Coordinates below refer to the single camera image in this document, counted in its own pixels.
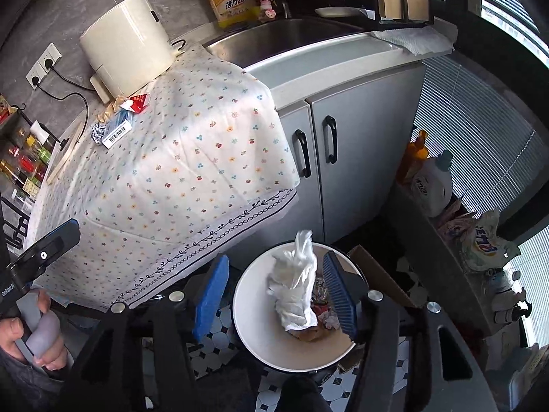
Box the steel sink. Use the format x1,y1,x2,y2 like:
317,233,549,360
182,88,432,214
201,15,378,69

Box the grey low shelf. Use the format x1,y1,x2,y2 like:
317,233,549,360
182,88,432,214
388,180,498,335

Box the white cloth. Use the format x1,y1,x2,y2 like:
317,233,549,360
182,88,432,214
371,23,457,56

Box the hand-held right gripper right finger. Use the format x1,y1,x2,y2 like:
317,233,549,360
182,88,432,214
323,251,487,412

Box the cream flat appliance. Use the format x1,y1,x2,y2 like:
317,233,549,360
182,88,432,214
45,118,86,185

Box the red yellow packets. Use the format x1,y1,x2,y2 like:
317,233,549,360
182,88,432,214
0,94,18,125

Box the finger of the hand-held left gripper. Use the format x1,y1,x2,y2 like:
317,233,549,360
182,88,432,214
11,219,81,286

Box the black power cable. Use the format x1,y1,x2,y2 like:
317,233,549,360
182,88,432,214
47,64,97,93
34,81,90,149

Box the small white dish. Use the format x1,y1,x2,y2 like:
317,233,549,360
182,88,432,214
314,6,365,19

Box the crumpled foil wrapper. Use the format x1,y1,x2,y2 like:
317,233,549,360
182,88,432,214
90,121,110,147

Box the white round bin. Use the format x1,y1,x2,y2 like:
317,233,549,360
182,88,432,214
232,242,370,372

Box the white wall socket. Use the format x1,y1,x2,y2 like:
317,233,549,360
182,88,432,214
26,66,46,91
40,43,63,69

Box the white plastic bag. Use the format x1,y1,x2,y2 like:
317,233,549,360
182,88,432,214
266,229,320,333

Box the red packet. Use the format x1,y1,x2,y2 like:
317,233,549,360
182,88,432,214
128,93,152,114

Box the cream air fryer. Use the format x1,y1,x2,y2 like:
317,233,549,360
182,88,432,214
79,0,178,104

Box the pink printed bag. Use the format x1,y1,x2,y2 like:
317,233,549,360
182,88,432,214
435,197,477,241

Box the orange bottle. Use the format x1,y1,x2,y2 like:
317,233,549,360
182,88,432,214
397,130,430,183

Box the wide grey cabinet door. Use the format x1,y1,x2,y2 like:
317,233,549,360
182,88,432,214
306,62,427,245

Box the white window blinds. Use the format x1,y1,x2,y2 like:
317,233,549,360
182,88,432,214
414,0,549,353

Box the row of sauce bottles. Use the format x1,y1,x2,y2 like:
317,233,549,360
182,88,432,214
0,122,61,200

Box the white laundry detergent bottle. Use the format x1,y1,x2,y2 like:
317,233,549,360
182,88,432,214
411,150,454,219

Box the narrow grey cabinet door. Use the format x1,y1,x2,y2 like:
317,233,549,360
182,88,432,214
270,103,324,245

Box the plastic snack bag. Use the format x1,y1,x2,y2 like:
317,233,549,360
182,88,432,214
461,210,522,273

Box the person's black shoe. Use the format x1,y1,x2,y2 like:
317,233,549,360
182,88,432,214
279,375,333,412

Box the black cabinet handle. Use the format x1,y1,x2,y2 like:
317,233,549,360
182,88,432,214
292,129,312,179
322,115,339,164

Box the grey spray bottle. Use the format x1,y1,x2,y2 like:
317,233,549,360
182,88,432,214
482,268,533,348

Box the crumpled brown paper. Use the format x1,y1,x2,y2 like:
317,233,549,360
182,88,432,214
96,96,131,125

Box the floral white tablecloth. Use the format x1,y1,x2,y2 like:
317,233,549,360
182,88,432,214
32,43,301,314

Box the person's left hand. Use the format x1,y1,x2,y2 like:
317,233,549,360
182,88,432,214
0,317,68,372

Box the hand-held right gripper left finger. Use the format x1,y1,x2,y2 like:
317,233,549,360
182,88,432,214
60,254,230,412

